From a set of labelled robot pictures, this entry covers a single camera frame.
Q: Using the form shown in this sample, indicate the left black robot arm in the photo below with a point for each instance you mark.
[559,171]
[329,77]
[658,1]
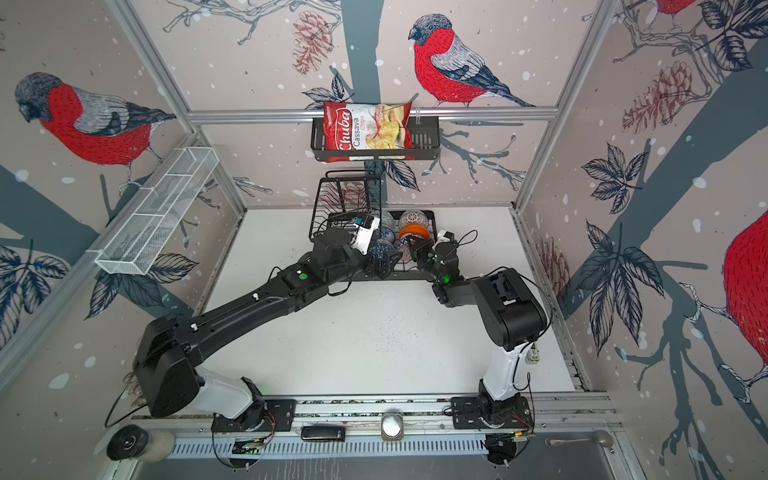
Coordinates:
[168,363]

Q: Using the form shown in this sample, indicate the silver round button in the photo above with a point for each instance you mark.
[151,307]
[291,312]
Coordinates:
[392,426]

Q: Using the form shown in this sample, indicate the orange plastic bowl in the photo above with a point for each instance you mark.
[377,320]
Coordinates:
[414,229]

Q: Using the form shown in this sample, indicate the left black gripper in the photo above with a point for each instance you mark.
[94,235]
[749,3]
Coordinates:
[384,269]

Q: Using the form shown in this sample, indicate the white wire wall basket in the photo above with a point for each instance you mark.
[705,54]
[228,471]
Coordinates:
[135,246]

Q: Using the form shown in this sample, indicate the grey green patterned bowl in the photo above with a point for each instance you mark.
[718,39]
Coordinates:
[387,220]

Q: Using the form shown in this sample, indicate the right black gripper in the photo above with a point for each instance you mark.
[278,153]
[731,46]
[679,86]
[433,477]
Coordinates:
[421,250]

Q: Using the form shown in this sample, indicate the white brown patterned bowl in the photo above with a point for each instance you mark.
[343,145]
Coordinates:
[410,217]

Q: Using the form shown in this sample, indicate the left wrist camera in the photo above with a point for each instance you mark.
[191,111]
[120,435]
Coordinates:
[366,226]

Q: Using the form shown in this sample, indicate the metal spoon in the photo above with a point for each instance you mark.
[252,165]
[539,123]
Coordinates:
[598,437]

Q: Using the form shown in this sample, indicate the red cassava chips bag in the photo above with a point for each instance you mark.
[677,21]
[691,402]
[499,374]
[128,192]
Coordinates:
[349,128]

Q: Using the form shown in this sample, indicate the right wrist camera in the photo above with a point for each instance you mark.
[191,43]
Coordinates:
[445,237]

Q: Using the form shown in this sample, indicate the black round knob device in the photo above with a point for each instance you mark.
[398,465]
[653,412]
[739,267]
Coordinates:
[134,442]

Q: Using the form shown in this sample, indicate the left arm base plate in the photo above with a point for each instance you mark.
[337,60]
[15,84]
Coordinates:
[265,415]

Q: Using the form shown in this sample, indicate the black wall shelf basket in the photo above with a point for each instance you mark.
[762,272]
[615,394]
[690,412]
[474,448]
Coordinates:
[424,134]

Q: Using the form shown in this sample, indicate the black wire dish rack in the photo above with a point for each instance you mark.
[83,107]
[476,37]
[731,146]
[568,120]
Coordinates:
[345,194]

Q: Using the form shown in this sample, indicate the small black box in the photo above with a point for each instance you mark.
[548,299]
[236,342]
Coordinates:
[323,433]

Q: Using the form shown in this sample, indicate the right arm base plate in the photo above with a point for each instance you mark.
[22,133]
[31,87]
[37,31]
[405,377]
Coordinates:
[468,413]

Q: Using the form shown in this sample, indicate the red white patterned bowl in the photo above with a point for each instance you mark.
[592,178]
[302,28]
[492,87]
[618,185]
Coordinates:
[405,246]

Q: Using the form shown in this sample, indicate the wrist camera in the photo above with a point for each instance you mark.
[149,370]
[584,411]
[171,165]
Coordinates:
[366,226]
[445,237]

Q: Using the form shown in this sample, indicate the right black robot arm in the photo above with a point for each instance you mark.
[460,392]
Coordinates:
[512,317]

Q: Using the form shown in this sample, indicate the dark blue patterned bowl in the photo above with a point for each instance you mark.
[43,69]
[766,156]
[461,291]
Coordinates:
[385,235]

